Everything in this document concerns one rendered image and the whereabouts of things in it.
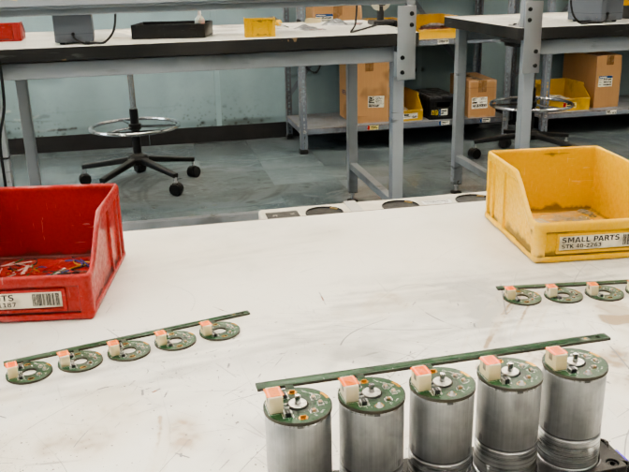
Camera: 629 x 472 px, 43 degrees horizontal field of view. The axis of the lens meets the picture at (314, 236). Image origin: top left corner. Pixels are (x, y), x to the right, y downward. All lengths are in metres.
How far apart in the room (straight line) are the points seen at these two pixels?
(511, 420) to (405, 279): 0.27
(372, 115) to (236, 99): 0.82
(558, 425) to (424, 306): 0.21
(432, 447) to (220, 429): 0.13
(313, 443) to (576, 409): 0.10
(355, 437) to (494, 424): 0.06
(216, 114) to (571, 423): 4.41
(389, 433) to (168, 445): 0.13
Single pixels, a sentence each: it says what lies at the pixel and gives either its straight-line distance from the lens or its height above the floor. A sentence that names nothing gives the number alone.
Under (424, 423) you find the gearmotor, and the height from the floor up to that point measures 0.80.
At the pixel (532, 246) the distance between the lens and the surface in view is 0.61.
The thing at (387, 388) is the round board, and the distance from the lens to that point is 0.30.
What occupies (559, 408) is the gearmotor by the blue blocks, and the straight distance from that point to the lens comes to 0.33.
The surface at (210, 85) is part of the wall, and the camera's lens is 4.66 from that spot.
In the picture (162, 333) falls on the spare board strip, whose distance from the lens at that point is 0.48.
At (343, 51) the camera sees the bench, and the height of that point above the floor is 0.70.
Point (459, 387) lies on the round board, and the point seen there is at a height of 0.81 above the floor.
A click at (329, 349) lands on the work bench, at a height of 0.75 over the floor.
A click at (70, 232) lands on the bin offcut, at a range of 0.64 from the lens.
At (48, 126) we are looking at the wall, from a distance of 4.71.
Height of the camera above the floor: 0.96
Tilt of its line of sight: 19 degrees down
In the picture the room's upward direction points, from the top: 1 degrees counter-clockwise
